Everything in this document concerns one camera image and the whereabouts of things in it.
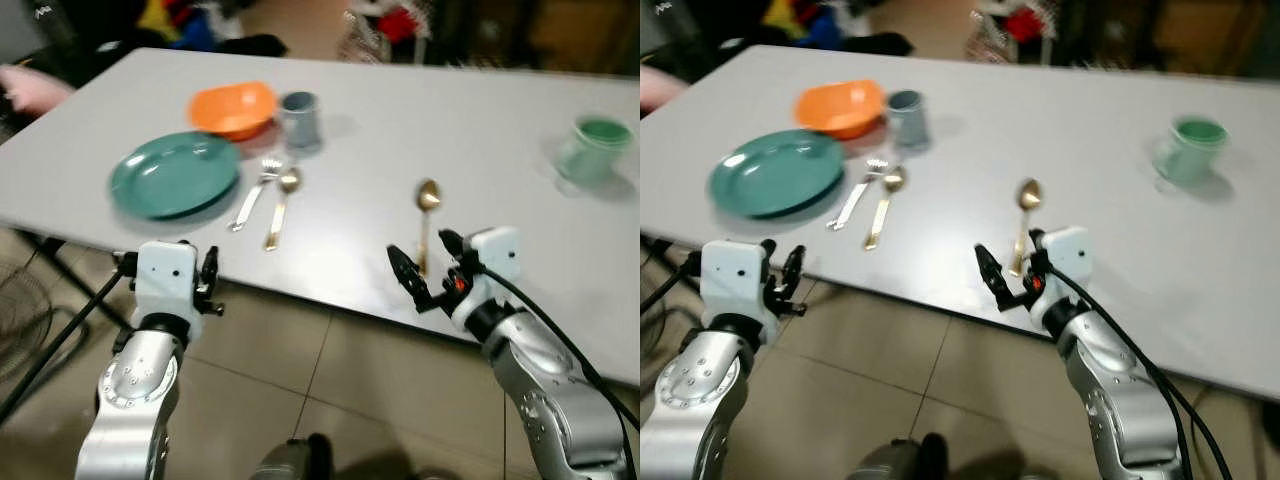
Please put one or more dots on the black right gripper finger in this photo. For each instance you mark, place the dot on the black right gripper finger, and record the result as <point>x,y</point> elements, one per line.
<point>1039,250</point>
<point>453,248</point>
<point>408,275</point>
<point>995,274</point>

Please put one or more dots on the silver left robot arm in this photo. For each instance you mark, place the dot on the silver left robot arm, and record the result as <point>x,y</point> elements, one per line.
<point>700,400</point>
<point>130,400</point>

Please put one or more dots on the gold spoon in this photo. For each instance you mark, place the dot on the gold spoon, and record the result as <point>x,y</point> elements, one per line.
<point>428,194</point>
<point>1029,193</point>
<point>289,181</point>
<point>894,180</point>

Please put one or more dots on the green plate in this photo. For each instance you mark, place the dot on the green plate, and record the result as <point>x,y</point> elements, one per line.
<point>175,175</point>
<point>775,173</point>

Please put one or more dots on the silver fork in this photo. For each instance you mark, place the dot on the silver fork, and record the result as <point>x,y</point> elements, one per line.
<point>252,195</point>
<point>852,198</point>

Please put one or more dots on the black folding table leg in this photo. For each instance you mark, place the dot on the black folding table leg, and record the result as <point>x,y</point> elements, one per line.
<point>90,290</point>
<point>665,250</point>

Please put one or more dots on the orange bowl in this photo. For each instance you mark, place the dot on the orange bowl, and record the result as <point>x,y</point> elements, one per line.
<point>840,106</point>
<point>232,108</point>

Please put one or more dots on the grey cup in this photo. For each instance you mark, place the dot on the grey cup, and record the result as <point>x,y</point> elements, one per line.
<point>908,120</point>
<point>300,122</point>

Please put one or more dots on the green mug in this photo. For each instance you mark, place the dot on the green mug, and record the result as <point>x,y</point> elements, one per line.
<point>595,150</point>
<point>1190,150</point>

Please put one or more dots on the grey robot leg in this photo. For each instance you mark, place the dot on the grey robot leg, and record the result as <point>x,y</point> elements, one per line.
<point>905,462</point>
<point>295,462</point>

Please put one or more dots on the pink pillow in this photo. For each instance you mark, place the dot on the pink pillow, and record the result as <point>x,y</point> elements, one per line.
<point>660,88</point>
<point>35,88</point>

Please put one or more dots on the blue cloth item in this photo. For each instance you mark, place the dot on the blue cloth item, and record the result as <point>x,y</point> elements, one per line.
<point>822,30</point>
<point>195,32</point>

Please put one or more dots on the red cloth item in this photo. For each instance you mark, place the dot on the red cloth item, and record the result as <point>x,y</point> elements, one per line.
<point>1025,25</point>
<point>395,25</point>

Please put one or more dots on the yellow cloth item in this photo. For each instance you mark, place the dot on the yellow cloth item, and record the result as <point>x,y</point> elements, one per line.
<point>160,18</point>
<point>782,15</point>

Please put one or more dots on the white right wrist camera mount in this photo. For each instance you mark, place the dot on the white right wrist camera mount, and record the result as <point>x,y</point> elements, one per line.
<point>1068,256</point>
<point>497,257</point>

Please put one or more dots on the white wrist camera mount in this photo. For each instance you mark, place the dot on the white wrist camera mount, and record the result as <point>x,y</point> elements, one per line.
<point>1068,256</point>
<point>497,257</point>
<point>165,280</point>
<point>735,280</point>

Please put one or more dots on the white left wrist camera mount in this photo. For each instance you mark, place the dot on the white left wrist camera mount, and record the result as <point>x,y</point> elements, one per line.
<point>165,280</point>
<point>735,280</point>

